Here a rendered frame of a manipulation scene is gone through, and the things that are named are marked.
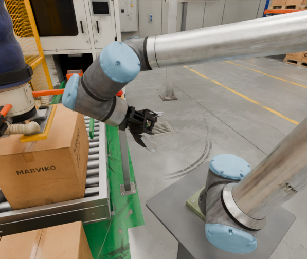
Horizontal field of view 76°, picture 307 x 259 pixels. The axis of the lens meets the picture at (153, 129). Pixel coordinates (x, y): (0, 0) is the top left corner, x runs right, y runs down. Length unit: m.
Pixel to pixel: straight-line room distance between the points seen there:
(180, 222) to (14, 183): 0.89
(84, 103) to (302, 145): 0.50
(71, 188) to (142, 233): 0.77
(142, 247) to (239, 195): 1.22
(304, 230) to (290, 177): 1.66
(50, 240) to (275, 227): 1.07
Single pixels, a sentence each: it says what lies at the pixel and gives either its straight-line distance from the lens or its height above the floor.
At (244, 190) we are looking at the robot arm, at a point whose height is 1.12.
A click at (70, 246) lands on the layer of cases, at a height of 0.54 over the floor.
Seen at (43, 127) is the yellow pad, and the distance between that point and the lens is 0.98.
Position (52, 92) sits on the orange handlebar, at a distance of 1.05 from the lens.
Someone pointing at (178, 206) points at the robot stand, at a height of 0.75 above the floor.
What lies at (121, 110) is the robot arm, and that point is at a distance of 0.57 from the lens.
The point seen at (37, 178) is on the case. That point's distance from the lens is 1.26.
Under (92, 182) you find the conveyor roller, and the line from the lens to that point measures 1.46.
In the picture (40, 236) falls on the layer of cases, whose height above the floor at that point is 0.54.
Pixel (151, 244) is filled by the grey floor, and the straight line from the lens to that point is 1.76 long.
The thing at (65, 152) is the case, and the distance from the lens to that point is 1.12.
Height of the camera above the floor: 1.55
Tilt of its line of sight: 31 degrees down
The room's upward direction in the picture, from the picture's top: straight up
